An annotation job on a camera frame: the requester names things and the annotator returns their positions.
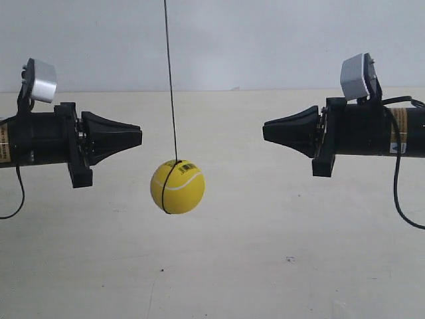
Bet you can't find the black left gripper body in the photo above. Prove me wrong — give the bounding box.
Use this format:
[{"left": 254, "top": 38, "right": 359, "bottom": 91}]
[{"left": 9, "top": 102, "right": 93, "bottom": 188}]

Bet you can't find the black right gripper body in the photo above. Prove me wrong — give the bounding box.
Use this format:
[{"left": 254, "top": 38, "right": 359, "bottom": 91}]
[{"left": 312, "top": 98, "right": 390, "bottom": 177}]

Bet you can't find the yellow tennis ball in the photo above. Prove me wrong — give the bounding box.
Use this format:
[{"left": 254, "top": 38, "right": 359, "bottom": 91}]
[{"left": 150, "top": 159, "right": 206, "bottom": 215}]

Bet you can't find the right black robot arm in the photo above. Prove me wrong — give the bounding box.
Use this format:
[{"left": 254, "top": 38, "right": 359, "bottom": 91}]
[{"left": 262, "top": 96, "right": 424, "bottom": 177}]

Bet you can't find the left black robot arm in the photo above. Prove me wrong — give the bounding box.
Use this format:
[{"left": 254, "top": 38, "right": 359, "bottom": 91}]
[{"left": 1, "top": 102, "right": 142, "bottom": 188}]

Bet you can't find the black left camera cable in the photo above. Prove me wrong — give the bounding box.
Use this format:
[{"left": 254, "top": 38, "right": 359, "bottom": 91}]
[{"left": 0, "top": 99, "right": 34, "bottom": 219}]

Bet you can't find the black camera cable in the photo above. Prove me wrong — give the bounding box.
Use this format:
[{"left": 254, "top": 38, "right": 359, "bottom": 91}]
[
  {"left": 375, "top": 95, "right": 425, "bottom": 230},
  {"left": 0, "top": 99, "right": 34, "bottom": 219}
]

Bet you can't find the black right camera cable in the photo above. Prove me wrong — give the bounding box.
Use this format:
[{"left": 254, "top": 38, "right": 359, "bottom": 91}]
[{"left": 375, "top": 95, "right": 425, "bottom": 230}]

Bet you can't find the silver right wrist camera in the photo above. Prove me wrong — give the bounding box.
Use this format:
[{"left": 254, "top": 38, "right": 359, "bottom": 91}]
[{"left": 339, "top": 53, "right": 383, "bottom": 101}]

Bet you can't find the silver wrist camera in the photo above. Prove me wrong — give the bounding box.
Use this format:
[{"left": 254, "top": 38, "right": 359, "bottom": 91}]
[
  {"left": 339, "top": 53, "right": 383, "bottom": 101},
  {"left": 21, "top": 58, "right": 57, "bottom": 104}
]

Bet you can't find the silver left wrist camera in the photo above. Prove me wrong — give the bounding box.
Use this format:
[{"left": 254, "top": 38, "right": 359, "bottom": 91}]
[{"left": 21, "top": 58, "right": 57, "bottom": 104}]

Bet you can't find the black hanging string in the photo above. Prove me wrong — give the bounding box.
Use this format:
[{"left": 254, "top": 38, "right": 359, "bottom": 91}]
[{"left": 163, "top": 0, "right": 179, "bottom": 163}]

